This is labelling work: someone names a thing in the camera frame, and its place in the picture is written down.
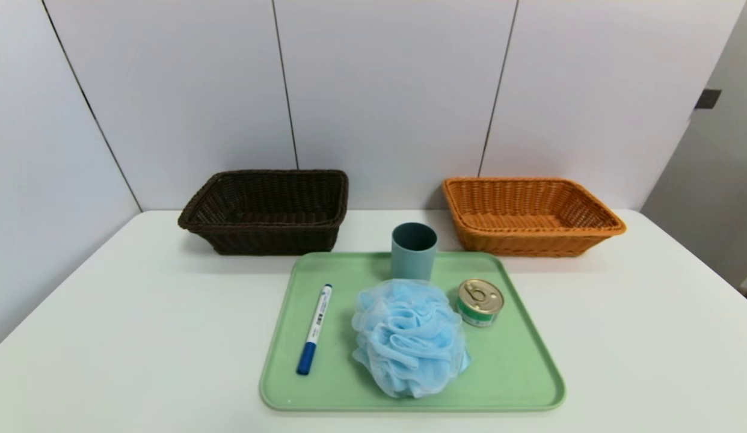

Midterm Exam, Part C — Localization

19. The blue-grey plastic cup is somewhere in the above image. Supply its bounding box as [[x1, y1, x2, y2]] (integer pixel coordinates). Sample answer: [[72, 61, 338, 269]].
[[390, 222, 438, 282]]

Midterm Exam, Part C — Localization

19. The light blue mesh loofah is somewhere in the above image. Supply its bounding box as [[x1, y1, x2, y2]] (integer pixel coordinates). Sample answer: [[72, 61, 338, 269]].
[[351, 278, 472, 399]]

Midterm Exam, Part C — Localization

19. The tin can green label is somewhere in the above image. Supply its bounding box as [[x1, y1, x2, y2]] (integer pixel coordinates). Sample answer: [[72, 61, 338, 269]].
[[456, 278, 505, 328]]

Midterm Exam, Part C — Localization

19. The dark brown wicker basket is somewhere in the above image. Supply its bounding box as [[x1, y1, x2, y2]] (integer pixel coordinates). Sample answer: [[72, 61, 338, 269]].
[[178, 169, 349, 256]]

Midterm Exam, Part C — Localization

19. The orange wicker basket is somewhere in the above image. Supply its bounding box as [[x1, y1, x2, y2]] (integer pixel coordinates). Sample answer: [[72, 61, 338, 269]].
[[442, 176, 627, 258]]

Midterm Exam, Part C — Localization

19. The blue white marker pen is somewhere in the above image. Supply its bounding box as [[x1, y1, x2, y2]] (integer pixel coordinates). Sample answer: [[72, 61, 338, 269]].
[[297, 284, 333, 376]]

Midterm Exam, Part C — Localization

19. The green plastic tray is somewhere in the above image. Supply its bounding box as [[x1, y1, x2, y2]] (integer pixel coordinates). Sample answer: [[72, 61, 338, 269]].
[[259, 251, 567, 413]]

